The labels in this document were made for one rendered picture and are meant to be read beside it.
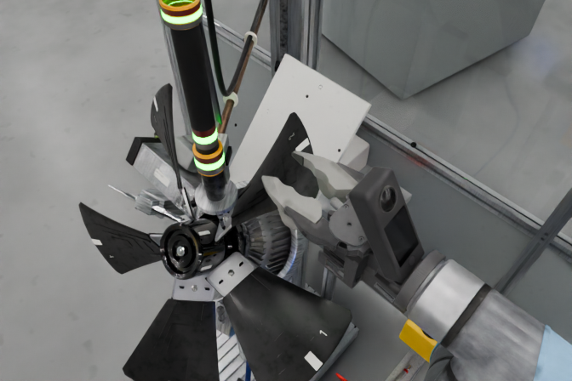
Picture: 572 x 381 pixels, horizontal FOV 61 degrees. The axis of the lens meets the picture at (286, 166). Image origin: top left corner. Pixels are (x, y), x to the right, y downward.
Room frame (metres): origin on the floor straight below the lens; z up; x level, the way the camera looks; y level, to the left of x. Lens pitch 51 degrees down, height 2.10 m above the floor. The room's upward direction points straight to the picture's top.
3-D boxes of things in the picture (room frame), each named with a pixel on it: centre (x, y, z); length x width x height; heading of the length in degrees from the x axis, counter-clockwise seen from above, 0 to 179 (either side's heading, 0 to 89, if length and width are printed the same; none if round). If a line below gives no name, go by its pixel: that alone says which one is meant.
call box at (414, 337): (0.43, -0.35, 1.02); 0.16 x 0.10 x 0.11; 136
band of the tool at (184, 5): (0.47, 0.11, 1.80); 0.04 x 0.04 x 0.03
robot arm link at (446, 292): (0.21, -0.16, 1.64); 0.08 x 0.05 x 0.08; 136
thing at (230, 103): (0.77, 0.07, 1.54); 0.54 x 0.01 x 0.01; 171
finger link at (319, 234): (0.29, -0.04, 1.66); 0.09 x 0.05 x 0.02; 57
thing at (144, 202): (0.71, 0.36, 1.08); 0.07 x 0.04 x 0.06; 56
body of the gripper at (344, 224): (0.26, -0.10, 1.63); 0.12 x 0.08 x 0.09; 46
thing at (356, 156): (1.02, -0.15, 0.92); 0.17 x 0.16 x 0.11; 136
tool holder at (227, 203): (0.48, 0.11, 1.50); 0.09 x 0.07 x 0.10; 171
